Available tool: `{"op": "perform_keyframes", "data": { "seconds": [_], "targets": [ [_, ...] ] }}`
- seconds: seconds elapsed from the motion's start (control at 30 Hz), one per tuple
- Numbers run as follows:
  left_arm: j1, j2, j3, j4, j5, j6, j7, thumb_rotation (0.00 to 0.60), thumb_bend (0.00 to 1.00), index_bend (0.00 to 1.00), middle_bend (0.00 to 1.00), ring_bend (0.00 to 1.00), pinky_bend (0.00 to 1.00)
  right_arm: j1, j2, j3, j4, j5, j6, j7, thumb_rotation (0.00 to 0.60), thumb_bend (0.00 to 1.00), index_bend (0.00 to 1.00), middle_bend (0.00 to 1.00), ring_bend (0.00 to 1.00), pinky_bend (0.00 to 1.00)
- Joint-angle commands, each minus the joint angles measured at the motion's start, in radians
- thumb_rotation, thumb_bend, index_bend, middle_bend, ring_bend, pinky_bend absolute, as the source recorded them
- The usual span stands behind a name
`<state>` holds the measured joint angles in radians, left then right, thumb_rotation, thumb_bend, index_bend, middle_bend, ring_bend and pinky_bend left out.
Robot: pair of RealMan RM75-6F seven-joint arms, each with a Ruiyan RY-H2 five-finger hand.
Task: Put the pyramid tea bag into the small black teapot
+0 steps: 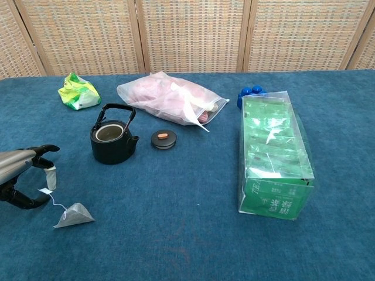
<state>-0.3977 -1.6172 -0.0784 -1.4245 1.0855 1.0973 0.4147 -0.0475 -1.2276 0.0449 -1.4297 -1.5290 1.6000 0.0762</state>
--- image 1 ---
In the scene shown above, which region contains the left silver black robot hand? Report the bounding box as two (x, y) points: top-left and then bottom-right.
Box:
(0, 144), (61, 211)

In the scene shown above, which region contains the pyramid tea bag with string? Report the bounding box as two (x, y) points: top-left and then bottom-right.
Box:
(37, 188), (96, 229)

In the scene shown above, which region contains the black teapot lid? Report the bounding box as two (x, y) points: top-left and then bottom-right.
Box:
(150, 129), (178, 151)

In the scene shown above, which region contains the pink cloth in zip bag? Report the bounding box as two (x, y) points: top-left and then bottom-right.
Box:
(116, 71), (230, 133)

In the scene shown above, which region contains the yellow green snack packet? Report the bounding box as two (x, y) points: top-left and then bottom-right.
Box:
(57, 72), (102, 111)

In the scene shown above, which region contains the blue carpet table mat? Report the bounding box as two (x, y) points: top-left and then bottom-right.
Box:
(0, 69), (375, 281)

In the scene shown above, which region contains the woven wooden folding screen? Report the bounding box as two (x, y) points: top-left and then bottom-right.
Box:
(0, 0), (375, 79)

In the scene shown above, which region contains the blue toy brick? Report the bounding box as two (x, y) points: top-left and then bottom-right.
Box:
(236, 85), (268, 111)

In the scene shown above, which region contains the clear box of green sachets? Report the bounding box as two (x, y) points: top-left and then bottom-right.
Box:
(237, 90), (316, 221)

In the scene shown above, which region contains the black teapot with handle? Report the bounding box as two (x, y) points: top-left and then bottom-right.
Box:
(90, 103), (140, 165)

